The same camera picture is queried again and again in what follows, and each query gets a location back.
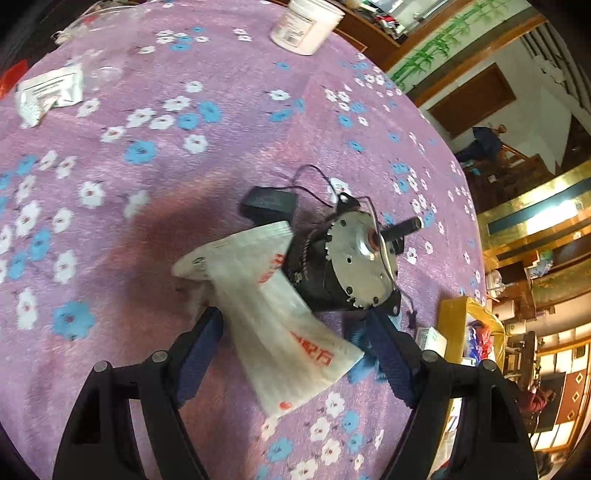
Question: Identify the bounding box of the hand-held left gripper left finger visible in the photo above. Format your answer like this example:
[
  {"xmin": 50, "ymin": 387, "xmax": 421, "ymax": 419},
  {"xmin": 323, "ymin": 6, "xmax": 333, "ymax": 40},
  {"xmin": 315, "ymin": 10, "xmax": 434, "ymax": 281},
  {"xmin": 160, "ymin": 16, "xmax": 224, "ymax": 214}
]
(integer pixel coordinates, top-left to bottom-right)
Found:
[{"xmin": 52, "ymin": 306, "xmax": 225, "ymax": 480}]

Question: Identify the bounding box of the red plastic packet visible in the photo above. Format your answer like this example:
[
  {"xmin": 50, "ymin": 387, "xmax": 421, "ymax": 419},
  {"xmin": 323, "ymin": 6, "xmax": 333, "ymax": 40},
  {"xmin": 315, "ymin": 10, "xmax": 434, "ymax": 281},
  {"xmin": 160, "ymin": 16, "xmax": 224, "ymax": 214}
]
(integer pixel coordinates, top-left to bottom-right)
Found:
[{"xmin": 0, "ymin": 60, "xmax": 28, "ymax": 100}]

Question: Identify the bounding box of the clear plastic cup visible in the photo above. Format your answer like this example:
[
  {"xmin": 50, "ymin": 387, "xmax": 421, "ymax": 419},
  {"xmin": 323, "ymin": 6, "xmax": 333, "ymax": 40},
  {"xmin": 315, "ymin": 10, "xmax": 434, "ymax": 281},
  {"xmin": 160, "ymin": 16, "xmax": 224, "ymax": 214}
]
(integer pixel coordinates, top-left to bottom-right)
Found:
[{"xmin": 69, "ymin": 46, "xmax": 127, "ymax": 90}]

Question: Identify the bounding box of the white sachet packet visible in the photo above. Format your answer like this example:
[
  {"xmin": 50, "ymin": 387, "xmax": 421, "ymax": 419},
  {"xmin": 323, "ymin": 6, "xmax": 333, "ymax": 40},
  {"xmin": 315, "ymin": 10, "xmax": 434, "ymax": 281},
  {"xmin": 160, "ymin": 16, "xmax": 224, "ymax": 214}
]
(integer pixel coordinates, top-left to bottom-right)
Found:
[
  {"xmin": 16, "ymin": 99, "xmax": 56, "ymax": 129},
  {"xmin": 18, "ymin": 65, "xmax": 86, "ymax": 109}
]

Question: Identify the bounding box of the black electric motor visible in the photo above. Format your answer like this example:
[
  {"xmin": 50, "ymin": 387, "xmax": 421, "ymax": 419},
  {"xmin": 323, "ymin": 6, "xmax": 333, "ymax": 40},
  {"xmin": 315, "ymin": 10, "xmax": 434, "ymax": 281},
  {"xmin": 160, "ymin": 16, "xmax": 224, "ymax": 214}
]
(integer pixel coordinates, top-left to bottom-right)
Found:
[{"xmin": 242, "ymin": 164, "xmax": 423, "ymax": 329}]

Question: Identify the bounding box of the wooden stair railing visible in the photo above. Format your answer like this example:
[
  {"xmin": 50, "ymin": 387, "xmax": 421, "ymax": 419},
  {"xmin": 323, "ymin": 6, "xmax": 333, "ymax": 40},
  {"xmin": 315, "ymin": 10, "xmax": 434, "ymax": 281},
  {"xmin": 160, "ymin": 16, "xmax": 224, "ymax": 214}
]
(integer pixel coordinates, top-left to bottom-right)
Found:
[{"xmin": 462, "ymin": 143, "xmax": 555, "ymax": 208}]

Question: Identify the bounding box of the wooden counter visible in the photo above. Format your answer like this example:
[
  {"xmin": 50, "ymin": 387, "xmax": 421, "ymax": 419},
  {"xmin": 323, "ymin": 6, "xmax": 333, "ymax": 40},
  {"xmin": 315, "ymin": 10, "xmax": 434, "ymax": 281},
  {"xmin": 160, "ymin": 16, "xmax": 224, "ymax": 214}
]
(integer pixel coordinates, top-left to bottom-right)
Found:
[{"xmin": 332, "ymin": 0, "xmax": 416, "ymax": 51}]

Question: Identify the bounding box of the golden pillar panel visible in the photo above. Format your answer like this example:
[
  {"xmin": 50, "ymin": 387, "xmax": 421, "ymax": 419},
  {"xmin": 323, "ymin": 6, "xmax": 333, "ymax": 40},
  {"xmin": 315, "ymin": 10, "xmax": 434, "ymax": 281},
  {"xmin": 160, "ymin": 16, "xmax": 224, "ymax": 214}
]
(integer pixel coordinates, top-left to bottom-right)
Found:
[{"xmin": 475, "ymin": 166, "xmax": 591, "ymax": 278}]

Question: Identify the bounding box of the brown wooden door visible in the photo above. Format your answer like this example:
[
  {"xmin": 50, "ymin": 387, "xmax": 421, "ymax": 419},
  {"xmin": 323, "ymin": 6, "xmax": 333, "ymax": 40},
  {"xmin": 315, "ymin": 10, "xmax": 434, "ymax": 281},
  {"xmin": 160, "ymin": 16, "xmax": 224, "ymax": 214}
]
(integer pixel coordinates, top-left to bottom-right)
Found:
[{"xmin": 427, "ymin": 62, "xmax": 515, "ymax": 139}]

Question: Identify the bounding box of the yellow taped cardboard box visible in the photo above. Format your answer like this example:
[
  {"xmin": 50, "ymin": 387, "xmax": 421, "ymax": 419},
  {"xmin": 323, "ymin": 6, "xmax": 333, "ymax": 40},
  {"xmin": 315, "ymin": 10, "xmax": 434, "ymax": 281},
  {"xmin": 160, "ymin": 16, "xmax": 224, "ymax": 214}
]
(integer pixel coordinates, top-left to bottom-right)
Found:
[{"xmin": 436, "ymin": 296, "xmax": 509, "ymax": 480}]

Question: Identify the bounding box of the white plastic bag red print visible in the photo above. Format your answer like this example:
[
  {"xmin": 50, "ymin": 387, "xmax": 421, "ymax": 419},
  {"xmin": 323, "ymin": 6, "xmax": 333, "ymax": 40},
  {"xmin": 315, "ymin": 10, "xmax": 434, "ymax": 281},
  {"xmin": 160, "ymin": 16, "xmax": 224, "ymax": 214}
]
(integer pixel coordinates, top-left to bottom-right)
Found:
[{"xmin": 172, "ymin": 220, "xmax": 365, "ymax": 416}]

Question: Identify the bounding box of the green bamboo wall decal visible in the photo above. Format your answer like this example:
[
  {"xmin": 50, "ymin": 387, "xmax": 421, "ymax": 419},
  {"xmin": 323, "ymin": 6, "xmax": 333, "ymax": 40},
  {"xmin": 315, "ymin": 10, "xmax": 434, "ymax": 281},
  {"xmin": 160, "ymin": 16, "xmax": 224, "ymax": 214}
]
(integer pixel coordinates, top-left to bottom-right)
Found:
[{"xmin": 388, "ymin": 0, "xmax": 504, "ymax": 90}]

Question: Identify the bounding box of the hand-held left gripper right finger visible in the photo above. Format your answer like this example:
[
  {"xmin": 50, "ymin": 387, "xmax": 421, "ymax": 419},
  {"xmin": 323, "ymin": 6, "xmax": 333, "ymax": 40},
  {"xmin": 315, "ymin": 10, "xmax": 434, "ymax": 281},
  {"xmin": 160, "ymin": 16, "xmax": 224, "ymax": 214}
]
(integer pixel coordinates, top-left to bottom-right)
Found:
[{"xmin": 367, "ymin": 310, "xmax": 540, "ymax": 480}]

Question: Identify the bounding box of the small white carton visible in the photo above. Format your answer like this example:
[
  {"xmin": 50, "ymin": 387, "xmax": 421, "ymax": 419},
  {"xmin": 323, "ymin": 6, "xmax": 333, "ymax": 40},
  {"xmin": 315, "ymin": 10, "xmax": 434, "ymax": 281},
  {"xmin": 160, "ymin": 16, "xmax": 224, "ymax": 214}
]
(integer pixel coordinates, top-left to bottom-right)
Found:
[{"xmin": 414, "ymin": 326, "xmax": 448, "ymax": 355}]

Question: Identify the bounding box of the white plastic jar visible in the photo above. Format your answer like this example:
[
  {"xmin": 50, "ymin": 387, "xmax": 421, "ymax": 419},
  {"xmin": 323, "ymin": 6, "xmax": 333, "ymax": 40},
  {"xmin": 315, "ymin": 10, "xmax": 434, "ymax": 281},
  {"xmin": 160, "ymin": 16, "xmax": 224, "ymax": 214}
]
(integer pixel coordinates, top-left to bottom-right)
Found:
[{"xmin": 269, "ymin": 0, "xmax": 346, "ymax": 56}]

